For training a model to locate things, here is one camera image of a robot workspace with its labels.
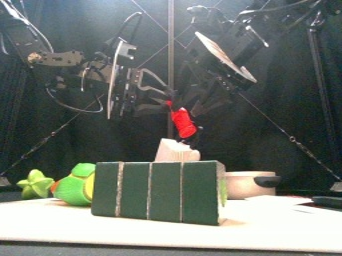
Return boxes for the red ketchup bottle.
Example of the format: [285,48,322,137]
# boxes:
[165,99,199,140]

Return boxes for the black stand pole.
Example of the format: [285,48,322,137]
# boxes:
[306,9,342,193]

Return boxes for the white toy pot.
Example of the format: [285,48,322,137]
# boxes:
[225,170,283,201]

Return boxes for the dark green striped block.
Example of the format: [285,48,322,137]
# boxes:
[90,160,229,227]

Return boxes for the green toy pear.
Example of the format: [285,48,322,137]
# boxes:
[50,162,98,207]

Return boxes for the green star toy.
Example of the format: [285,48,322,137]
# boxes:
[16,168,56,200]

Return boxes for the white cutting board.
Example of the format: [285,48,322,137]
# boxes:
[0,195,342,254]

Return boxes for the black oblong object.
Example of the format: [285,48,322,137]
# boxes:
[310,195,342,210]

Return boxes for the vertical metal frame pole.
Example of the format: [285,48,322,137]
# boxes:
[167,0,177,140]

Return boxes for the white left wrist camera plate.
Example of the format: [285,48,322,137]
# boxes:
[106,37,139,121]

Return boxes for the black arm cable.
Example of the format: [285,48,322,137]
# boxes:
[44,83,107,115]

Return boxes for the diagonal frame brace rod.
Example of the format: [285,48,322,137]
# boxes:
[237,92,342,183]
[0,95,110,177]

